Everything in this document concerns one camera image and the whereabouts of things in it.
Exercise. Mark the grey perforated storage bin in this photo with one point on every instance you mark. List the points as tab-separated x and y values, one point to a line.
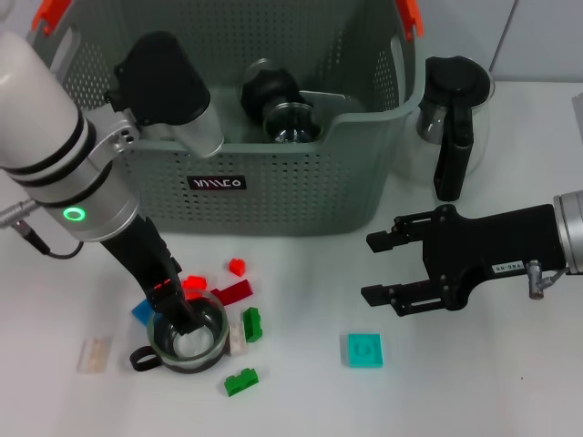
273	191

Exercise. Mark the long dark red toy brick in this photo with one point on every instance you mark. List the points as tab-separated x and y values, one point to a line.
234	292

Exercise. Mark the glass teacup black holder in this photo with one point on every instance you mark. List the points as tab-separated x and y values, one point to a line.
291	125
200	350
268	91

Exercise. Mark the blue toy brick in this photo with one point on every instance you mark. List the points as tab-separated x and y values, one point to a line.
142	313

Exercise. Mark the green toy brick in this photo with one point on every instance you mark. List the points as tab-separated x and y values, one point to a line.
253	325
240	382

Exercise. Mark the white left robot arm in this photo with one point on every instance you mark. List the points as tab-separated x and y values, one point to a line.
36	114

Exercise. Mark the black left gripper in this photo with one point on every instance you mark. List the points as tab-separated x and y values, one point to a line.
141	255

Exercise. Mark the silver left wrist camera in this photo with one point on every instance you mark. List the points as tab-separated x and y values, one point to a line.
159	77

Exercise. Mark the clear toy brick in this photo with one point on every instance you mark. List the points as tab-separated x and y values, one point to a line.
93	356

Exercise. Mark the white toy brick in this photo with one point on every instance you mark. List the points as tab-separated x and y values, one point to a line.
238	340

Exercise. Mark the glass coffee pot black lid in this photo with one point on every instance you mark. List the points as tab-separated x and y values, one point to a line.
460	79

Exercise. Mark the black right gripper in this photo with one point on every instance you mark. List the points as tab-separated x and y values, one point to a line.
492	248

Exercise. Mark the teal square toy brick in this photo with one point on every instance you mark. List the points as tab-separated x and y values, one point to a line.
365	350

